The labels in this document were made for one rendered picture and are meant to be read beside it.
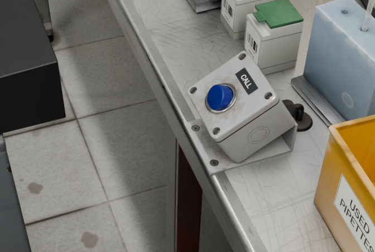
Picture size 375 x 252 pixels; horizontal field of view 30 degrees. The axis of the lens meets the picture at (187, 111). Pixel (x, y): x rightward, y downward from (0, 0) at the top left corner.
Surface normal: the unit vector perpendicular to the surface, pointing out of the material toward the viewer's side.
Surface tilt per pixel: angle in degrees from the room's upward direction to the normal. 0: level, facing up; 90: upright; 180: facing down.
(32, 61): 3
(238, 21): 90
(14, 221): 90
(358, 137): 90
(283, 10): 0
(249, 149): 90
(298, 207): 0
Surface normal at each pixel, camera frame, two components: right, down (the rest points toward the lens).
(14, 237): 0.36, 0.67
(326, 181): -0.95, 0.22
